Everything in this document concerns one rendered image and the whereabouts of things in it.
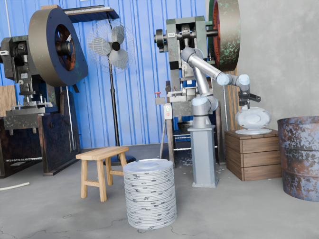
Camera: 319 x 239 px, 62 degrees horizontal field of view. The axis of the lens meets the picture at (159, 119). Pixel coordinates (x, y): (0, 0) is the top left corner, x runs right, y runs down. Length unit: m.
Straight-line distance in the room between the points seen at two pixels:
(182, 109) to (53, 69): 1.34
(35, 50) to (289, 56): 3.34
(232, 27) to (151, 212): 1.77
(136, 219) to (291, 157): 1.02
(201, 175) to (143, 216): 0.73
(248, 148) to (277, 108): 2.19
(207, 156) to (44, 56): 1.80
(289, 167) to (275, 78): 2.53
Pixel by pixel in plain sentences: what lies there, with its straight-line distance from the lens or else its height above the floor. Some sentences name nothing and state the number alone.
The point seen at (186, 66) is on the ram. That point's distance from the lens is 2.81.
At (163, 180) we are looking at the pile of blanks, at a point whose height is 0.26.
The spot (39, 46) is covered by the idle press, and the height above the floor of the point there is 1.28.
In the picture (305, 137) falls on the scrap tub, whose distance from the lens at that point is 1.81.
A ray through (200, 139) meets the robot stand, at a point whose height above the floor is 0.36.
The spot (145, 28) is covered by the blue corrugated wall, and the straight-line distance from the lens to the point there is 4.16.
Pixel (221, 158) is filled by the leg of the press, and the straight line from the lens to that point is 2.70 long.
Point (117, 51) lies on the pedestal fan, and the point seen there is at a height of 1.25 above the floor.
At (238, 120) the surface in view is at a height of 0.45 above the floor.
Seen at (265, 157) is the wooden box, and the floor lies 0.18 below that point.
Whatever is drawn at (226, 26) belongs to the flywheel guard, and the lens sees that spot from 2.59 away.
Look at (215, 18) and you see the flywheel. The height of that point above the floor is 1.53.
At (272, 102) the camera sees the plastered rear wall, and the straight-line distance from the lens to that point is 4.28.
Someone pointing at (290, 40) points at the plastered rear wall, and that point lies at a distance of 4.42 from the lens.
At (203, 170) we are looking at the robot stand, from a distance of 2.09.
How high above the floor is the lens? 0.70
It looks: 5 degrees down
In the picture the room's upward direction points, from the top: 5 degrees counter-clockwise
